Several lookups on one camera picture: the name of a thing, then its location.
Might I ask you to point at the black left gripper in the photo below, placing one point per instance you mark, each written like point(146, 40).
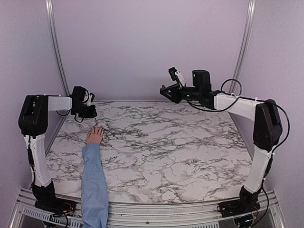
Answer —
point(91, 114)

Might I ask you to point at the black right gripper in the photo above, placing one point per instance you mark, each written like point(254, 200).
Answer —
point(175, 94)

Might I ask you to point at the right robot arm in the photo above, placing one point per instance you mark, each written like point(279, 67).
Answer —
point(266, 134)

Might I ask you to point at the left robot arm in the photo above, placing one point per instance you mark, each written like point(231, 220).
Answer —
point(33, 123)

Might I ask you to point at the blue sleeved forearm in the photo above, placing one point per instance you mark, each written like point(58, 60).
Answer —
point(94, 195)

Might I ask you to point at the mannequin hand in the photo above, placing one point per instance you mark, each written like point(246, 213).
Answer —
point(96, 135)

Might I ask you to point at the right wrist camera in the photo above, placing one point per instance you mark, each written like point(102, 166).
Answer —
point(176, 76)

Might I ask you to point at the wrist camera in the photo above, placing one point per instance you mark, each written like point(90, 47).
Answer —
point(89, 97)
point(176, 76)

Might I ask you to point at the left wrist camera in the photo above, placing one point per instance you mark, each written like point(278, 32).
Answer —
point(89, 97)

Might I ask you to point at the right aluminium frame post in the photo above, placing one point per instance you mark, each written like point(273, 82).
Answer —
point(246, 37)

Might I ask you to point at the aluminium frame post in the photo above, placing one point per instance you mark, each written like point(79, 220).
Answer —
point(55, 45)
point(246, 37)

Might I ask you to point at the left aluminium frame post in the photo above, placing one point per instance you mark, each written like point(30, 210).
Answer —
point(55, 45)

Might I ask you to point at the front aluminium rail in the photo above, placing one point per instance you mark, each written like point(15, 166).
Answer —
point(133, 215)

